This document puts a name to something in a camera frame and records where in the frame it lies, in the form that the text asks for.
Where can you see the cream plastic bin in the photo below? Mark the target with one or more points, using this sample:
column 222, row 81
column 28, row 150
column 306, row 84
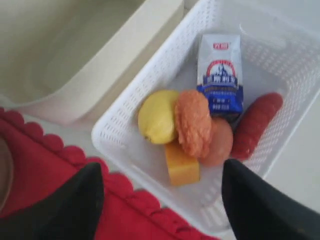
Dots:
column 59, row 58

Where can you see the brown egg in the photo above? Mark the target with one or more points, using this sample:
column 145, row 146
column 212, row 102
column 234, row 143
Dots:
column 221, row 143

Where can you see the red scalloped table cloth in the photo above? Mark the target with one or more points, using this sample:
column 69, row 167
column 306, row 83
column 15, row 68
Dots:
column 42, row 164

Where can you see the yellow cheese wedge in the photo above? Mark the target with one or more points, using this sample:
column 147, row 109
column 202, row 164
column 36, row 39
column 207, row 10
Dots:
column 182, row 168

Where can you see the blue white milk carton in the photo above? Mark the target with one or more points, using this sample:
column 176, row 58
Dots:
column 220, row 75

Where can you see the white perforated plastic basket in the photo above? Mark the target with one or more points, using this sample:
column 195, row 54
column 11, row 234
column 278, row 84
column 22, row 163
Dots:
column 277, row 56

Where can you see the fried chicken nugget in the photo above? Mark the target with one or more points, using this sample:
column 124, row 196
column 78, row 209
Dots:
column 193, row 123

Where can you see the red sausage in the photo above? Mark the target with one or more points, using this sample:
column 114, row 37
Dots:
column 253, row 123

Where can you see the yellow lemon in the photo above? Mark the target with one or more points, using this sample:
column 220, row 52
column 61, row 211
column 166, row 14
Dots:
column 156, row 117

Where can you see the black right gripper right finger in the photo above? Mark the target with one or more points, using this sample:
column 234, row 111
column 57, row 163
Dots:
column 258, row 211

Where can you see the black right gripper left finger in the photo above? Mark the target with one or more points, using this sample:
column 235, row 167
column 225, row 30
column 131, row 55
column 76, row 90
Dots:
column 72, row 212

